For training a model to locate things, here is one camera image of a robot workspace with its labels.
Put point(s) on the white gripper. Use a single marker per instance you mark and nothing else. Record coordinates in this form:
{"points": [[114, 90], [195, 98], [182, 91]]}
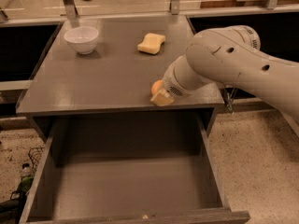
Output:
{"points": [[170, 82]]}

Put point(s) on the orange fruit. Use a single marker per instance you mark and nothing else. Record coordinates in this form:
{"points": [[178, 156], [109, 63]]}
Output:
{"points": [[156, 86]]}

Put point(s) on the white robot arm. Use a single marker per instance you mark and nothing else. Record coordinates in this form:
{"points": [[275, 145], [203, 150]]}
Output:
{"points": [[231, 56]]}

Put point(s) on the grey cabinet counter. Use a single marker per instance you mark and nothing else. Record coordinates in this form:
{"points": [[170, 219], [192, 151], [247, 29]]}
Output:
{"points": [[108, 90]]}

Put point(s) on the open grey top drawer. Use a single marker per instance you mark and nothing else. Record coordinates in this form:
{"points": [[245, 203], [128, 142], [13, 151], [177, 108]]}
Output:
{"points": [[129, 168]]}

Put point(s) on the yellow sponge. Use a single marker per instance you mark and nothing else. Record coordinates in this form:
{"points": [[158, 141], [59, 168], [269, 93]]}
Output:
{"points": [[151, 43]]}

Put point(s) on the white ceramic bowl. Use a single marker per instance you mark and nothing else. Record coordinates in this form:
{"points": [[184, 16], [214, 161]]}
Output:
{"points": [[83, 39]]}

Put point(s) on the green bottle on floor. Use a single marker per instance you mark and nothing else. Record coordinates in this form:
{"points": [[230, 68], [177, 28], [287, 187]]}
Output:
{"points": [[25, 184]]}

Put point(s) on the metal clamp under rail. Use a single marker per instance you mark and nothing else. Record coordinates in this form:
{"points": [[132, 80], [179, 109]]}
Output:
{"points": [[229, 97]]}

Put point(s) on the metal bracket left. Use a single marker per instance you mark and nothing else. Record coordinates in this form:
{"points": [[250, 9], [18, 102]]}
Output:
{"points": [[70, 9]]}

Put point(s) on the black wire basket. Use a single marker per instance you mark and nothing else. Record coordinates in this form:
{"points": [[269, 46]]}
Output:
{"points": [[35, 155]]}

